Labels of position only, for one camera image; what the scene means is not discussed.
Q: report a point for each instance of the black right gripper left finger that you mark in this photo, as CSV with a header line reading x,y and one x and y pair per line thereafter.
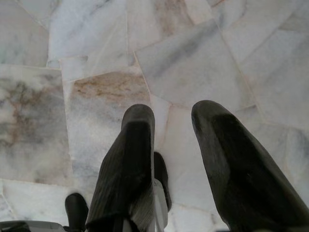
x,y
125,169

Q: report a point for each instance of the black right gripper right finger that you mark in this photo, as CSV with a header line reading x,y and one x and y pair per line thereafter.
x,y
241,174

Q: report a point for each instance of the white-grey robot right leg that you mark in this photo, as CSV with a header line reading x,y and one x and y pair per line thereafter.
x,y
160,210

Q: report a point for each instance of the black robot left foot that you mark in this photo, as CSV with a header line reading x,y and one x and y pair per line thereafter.
x,y
76,207

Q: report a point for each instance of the grey robot body part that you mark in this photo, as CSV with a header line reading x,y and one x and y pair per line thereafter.
x,y
29,227

